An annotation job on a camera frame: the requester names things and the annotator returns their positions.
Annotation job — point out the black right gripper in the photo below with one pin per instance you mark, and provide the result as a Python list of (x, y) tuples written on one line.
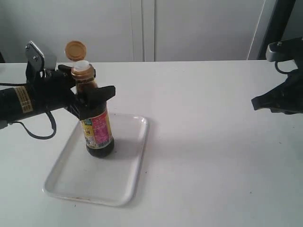
[(287, 97)]

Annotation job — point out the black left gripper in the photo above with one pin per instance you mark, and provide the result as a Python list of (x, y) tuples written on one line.
[(53, 91)]

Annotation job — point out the soy sauce bottle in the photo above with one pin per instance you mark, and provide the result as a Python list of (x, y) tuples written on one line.
[(95, 123)]

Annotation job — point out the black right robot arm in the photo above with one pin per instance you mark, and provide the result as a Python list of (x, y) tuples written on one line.
[(287, 50)]

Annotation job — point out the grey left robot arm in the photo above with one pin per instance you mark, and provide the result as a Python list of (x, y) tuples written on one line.
[(15, 104)]

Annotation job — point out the white plastic tray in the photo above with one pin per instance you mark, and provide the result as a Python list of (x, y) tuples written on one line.
[(111, 181)]

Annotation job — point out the dark panel in background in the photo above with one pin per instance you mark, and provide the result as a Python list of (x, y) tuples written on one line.
[(277, 24)]

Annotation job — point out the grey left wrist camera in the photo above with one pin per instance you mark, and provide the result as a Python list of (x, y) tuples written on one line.
[(39, 59)]

